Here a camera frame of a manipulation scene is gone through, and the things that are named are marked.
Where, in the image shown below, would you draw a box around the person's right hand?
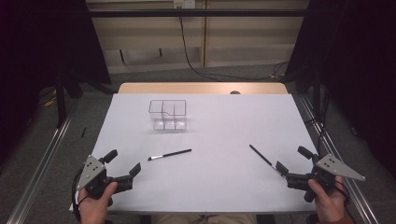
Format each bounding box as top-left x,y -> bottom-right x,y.
307,175 -> 348,224

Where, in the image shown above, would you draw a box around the black curtain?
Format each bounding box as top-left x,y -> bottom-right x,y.
0,0 -> 111,162
286,0 -> 396,178

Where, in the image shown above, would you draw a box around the right hand-held gripper cable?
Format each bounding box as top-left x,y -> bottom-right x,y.
334,178 -> 351,206

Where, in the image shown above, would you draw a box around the black floor cables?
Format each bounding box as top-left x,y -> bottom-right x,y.
306,90 -> 331,153

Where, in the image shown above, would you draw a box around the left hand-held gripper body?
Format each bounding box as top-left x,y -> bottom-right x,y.
76,154 -> 134,200

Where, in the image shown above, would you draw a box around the aluminium floor rail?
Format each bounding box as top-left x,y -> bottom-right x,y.
297,94 -> 381,224
6,102 -> 78,224

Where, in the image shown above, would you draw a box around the white table sheet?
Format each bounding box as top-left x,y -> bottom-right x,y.
68,92 -> 321,216

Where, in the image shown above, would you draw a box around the white wall outlet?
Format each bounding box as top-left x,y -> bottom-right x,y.
173,0 -> 196,9

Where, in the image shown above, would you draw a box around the yellow floor cable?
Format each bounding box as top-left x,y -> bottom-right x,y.
43,90 -> 59,108

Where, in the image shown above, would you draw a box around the black metal crossbar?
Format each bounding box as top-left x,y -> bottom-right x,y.
88,8 -> 309,18

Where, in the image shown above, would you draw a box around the clear acrylic organizer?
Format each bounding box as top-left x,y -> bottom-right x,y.
148,99 -> 188,133

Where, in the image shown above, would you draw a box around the black wall cable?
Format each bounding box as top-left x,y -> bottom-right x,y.
177,6 -> 290,82

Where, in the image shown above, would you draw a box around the person's left hand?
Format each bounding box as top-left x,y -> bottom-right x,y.
77,181 -> 120,224

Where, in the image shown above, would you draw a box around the black pen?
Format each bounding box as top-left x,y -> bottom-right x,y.
147,148 -> 193,162
248,144 -> 283,175

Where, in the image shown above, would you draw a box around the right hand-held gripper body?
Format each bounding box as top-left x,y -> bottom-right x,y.
286,153 -> 366,203

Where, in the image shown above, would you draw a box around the black metal stand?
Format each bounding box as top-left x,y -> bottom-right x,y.
54,71 -> 68,129

